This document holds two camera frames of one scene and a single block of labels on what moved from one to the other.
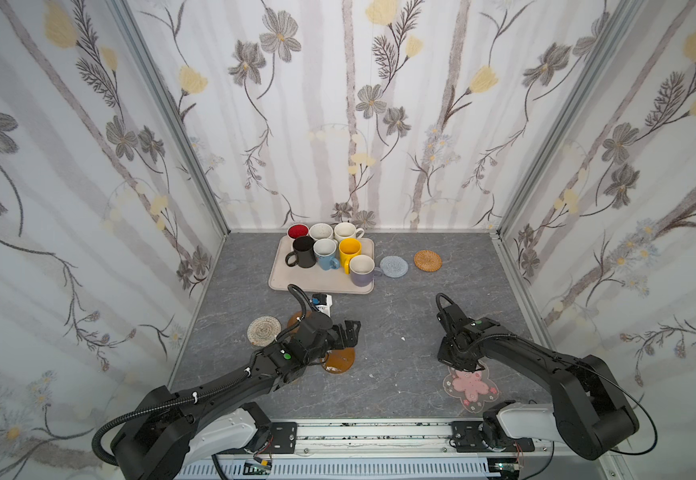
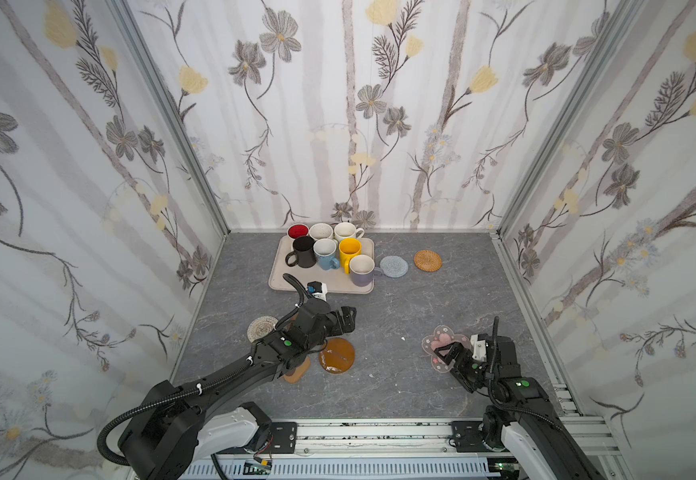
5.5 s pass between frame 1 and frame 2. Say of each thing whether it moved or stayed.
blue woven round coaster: stayed
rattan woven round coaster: stayed
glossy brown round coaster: stayed
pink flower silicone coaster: moved
